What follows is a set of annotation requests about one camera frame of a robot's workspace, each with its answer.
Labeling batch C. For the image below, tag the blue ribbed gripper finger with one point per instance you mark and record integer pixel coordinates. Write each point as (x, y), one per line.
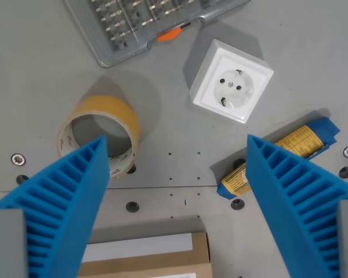
(72, 199)
(290, 197)

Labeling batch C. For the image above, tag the blue and yellow tube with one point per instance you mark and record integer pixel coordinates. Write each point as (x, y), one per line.
(301, 142)

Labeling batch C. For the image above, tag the yellow packing tape roll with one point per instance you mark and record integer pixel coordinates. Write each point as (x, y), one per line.
(110, 121)

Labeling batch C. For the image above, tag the brown cardboard box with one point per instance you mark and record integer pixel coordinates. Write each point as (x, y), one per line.
(150, 257)

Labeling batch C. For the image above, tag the transparent screwdriver bit case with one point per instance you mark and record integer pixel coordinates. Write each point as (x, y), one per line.
(145, 23)

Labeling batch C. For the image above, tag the white wall socket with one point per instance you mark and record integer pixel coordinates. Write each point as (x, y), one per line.
(233, 85)

